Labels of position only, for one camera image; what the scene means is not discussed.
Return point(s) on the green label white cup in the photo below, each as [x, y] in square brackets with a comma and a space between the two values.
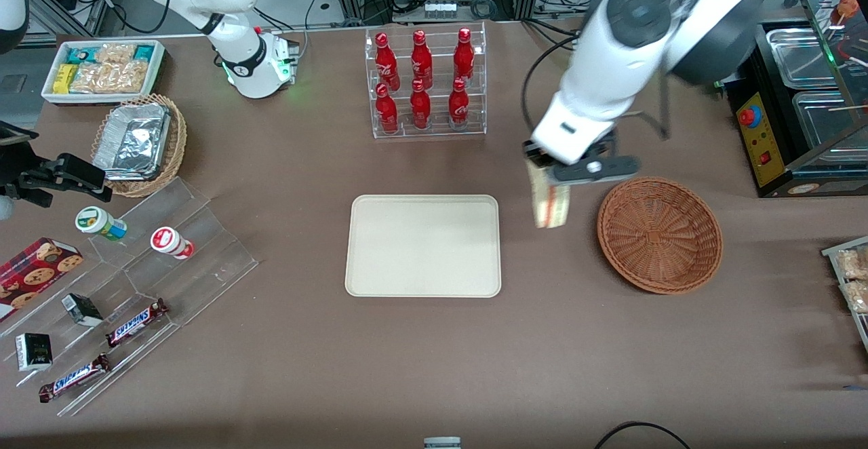
[98, 222]

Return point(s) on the yellow snack packet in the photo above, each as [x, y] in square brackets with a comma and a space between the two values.
[65, 79]

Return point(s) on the small gray white device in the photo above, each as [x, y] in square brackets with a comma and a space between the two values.
[442, 443]

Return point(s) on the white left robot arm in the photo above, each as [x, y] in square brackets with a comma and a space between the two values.
[630, 35]

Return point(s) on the triangular white bread sandwich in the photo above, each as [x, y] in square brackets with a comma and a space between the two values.
[550, 205]

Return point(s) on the steel food pan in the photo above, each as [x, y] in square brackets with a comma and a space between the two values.
[803, 55]
[824, 120]

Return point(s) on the grilled skewer food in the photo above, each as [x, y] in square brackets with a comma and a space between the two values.
[847, 5]

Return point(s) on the tan wicker basket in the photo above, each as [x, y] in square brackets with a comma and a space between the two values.
[175, 144]

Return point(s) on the beige plastic serving tray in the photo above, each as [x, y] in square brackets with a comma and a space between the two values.
[424, 245]

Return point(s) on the clear cracker bag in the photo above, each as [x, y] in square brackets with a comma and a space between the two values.
[112, 77]
[116, 54]

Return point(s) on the red cookie box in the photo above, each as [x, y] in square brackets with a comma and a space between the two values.
[34, 269]

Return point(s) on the brown round wicker basket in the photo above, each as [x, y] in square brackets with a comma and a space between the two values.
[661, 235]

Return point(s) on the teal snack packet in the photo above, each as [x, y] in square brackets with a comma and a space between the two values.
[144, 53]
[85, 54]

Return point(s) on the small black box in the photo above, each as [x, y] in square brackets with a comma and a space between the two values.
[34, 352]
[81, 308]

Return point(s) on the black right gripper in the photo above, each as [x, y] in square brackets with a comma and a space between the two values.
[30, 176]

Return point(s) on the aluminium foil container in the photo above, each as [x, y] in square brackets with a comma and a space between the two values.
[132, 140]

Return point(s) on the clear acrylic bottle rack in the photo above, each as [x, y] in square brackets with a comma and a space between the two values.
[427, 133]

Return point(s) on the snickers chocolate bar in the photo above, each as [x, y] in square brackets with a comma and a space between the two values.
[135, 322]
[74, 378]

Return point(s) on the clear wrapped cracker pack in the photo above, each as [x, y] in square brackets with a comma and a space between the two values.
[858, 296]
[853, 264]

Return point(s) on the white power strip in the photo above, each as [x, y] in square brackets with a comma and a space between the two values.
[439, 9]

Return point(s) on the gray snack tray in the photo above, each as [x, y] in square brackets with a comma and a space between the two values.
[831, 251]

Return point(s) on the white snack tray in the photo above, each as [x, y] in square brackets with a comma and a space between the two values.
[47, 89]

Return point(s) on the red label white cup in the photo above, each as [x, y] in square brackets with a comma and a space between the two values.
[169, 241]

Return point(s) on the black food warmer cabinet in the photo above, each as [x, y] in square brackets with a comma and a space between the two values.
[763, 137]

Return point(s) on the clear acrylic stepped display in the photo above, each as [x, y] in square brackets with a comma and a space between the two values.
[203, 259]

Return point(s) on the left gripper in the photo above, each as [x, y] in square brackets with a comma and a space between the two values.
[605, 146]

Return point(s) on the red cola bottle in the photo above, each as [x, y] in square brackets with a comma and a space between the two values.
[384, 61]
[459, 103]
[386, 110]
[420, 106]
[464, 55]
[421, 59]

